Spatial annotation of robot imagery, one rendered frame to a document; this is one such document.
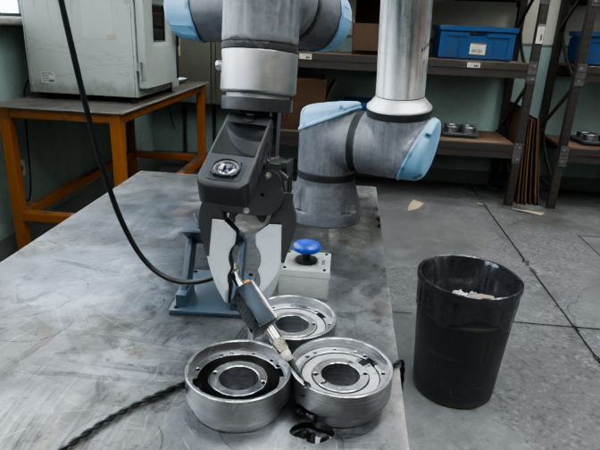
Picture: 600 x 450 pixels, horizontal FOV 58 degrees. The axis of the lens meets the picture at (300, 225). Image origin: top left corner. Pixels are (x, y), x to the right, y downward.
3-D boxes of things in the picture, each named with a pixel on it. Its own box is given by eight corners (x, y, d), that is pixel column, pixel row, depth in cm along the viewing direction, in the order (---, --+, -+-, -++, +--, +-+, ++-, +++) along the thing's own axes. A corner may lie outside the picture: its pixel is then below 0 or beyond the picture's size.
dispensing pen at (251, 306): (308, 403, 51) (215, 260, 55) (298, 411, 54) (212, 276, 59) (327, 390, 52) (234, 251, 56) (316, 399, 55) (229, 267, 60)
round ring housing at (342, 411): (329, 447, 50) (331, 411, 48) (269, 387, 58) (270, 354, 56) (410, 408, 55) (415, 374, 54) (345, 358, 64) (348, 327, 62)
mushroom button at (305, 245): (318, 280, 77) (320, 247, 75) (290, 278, 77) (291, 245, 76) (320, 269, 81) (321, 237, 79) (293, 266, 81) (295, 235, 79)
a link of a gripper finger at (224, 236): (239, 288, 62) (254, 211, 60) (227, 306, 56) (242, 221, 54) (212, 282, 62) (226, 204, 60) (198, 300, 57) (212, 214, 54)
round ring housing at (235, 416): (190, 445, 49) (189, 409, 48) (182, 377, 59) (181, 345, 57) (302, 429, 52) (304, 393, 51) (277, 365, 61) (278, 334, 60)
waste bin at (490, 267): (512, 421, 174) (538, 304, 160) (407, 412, 177) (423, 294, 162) (488, 361, 206) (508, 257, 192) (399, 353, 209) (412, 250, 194)
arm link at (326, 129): (312, 159, 116) (316, 94, 111) (371, 168, 110) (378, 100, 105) (286, 170, 106) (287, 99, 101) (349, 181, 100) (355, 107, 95)
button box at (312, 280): (328, 302, 76) (329, 270, 75) (278, 297, 77) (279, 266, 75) (330, 277, 84) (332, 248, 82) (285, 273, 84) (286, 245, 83)
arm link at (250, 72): (294, 51, 49) (205, 45, 50) (290, 102, 50) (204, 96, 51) (302, 58, 57) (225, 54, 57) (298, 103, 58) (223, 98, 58)
